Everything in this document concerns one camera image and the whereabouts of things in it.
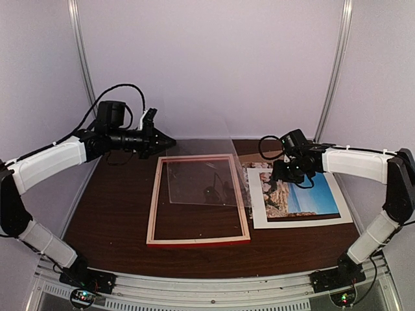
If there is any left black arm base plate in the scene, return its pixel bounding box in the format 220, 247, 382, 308
59, 269, 116, 294

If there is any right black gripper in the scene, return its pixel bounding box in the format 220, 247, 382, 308
272, 157, 311, 184

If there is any left black cable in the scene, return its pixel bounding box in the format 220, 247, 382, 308
71, 83, 147, 140

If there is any clear acrylic sheet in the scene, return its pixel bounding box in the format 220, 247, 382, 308
166, 137, 251, 208

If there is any aluminium front rail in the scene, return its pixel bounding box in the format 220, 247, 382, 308
25, 270, 399, 311

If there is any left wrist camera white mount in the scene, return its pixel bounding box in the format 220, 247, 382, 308
137, 108, 158, 130

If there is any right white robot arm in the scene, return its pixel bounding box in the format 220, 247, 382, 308
271, 129, 414, 286

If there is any left aluminium corner post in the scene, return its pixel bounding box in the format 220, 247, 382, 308
67, 0, 98, 131

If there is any wooden picture frame red edge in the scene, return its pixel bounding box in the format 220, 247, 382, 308
146, 154, 251, 248

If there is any landscape photo print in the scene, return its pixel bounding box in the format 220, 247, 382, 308
243, 168, 340, 223

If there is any right aluminium corner post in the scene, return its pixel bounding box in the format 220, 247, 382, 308
313, 0, 353, 142

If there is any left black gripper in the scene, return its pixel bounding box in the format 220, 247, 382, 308
108, 121, 176, 159

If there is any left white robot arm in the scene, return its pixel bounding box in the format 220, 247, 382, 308
1, 101, 176, 288

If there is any black cable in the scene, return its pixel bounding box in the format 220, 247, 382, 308
71, 83, 147, 140
258, 135, 315, 189

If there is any aluminium corner post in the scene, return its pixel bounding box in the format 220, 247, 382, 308
313, 0, 353, 142
67, 0, 98, 131

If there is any white mat board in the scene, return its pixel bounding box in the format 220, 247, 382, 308
247, 168, 353, 229

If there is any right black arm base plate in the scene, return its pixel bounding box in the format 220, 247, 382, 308
309, 268, 366, 294

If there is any brown backing board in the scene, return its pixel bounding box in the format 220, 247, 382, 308
233, 139, 282, 168

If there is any right black cable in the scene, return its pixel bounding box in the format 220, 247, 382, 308
258, 135, 315, 189

